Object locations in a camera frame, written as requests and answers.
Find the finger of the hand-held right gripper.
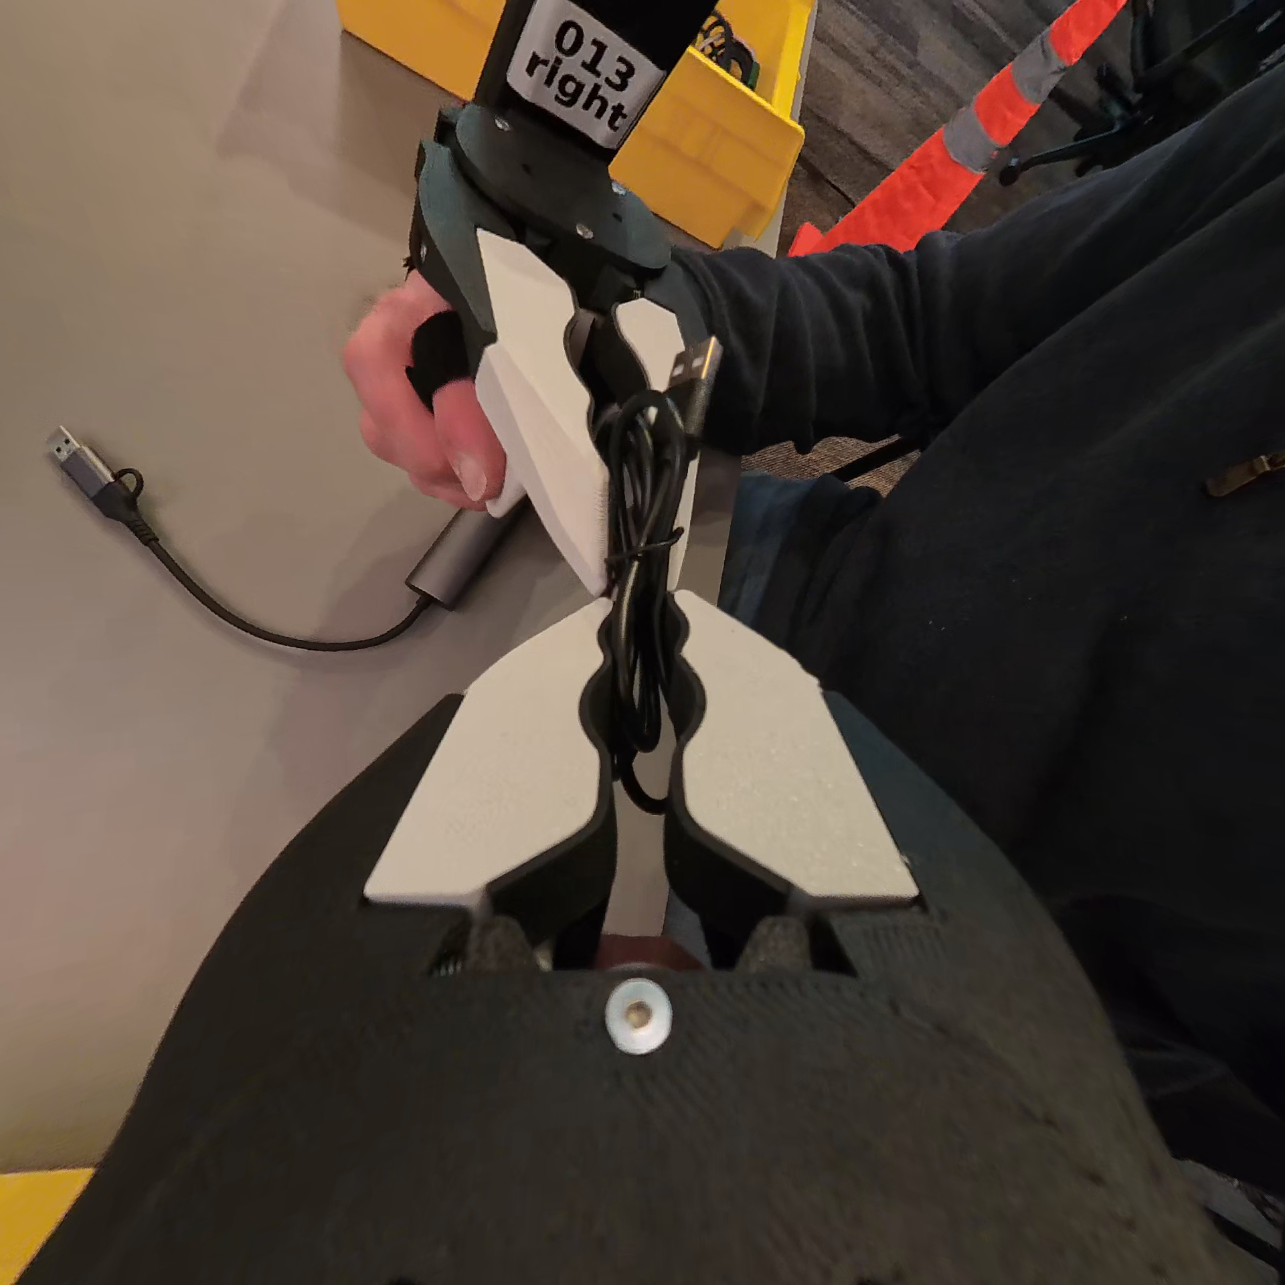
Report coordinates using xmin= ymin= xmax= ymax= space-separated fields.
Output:
xmin=612 ymin=298 xmax=703 ymax=595
xmin=471 ymin=225 xmax=616 ymax=598

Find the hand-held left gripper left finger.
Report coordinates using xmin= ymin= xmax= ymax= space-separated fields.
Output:
xmin=364 ymin=597 xmax=616 ymax=965

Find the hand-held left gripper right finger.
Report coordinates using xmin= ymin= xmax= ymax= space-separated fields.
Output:
xmin=662 ymin=591 xmax=919 ymax=965

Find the black usb cable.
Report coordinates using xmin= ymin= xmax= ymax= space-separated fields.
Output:
xmin=592 ymin=334 xmax=726 ymax=812

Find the person's right forearm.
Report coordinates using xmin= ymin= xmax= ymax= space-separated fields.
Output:
xmin=670 ymin=70 xmax=1285 ymax=457

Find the grey usb hub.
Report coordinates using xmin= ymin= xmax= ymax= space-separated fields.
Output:
xmin=44 ymin=424 xmax=524 ymax=653

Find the person's right hand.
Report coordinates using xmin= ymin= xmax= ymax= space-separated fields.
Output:
xmin=341 ymin=271 xmax=503 ymax=506

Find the yellow plastic bin with divider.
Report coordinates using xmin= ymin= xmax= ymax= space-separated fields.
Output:
xmin=336 ymin=0 xmax=807 ymax=251

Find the person's blue jeans leg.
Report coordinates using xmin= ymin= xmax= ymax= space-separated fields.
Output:
xmin=717 ymin=471 xmax=884 ymax=644

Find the orange traffic cone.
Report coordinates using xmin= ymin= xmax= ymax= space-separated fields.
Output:
xmin=788 ymin=0 xmax=1130 ymax=257

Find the person's dark jacket torso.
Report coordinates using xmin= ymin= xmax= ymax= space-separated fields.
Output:
xmin=792 ymin=95 xmax=1285 ymax=1196

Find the black cable bundle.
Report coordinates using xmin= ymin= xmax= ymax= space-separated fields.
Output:
xmin=693 ymin=11 xmax=760 ymax=86

